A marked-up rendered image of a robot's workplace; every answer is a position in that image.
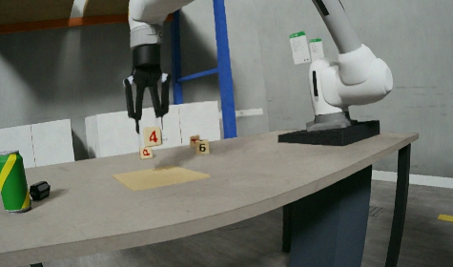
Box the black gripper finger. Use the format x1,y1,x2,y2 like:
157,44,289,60
122,73,147,148
149,72,172,145

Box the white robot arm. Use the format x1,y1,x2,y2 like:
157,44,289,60
129,0,393,132

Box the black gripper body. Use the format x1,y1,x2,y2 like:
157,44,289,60
131,45,162,88

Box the green drink can with yellow stripe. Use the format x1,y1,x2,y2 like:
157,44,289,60
0,150,31,214

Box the beige flat mat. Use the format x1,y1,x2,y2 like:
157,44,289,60
112,165,210,191

